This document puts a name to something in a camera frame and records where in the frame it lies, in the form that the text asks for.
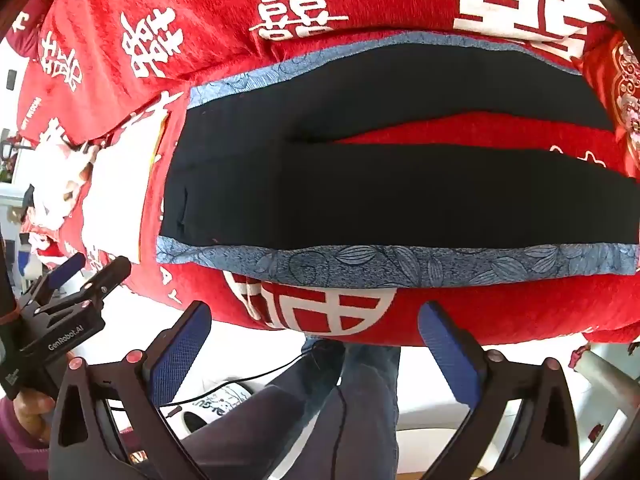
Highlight red printed blanket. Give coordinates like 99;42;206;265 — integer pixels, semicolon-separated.
10;0;640;347

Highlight white printed slipper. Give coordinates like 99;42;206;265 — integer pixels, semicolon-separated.
179;380;254;437

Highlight red embroidered pillow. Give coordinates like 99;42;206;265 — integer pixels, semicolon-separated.
582;30;640;173

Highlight person's left hand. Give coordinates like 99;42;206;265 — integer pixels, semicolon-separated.
12;389;57;445

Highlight black boxer shorts grey waistband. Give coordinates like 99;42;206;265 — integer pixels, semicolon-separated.
156;31;640;289

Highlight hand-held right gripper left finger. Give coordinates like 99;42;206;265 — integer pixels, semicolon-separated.
47;301;213;480

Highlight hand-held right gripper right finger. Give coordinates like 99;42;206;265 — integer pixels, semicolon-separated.
418;301;582;480

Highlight grey metal chair leg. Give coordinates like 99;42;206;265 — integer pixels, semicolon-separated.
575;347;640;422

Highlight person's legs in blue jeans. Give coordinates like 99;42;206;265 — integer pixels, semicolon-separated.
165;335;402;480

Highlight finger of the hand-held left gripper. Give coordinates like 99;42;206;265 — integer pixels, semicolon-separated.
74;256;133;312
29;252;87;307

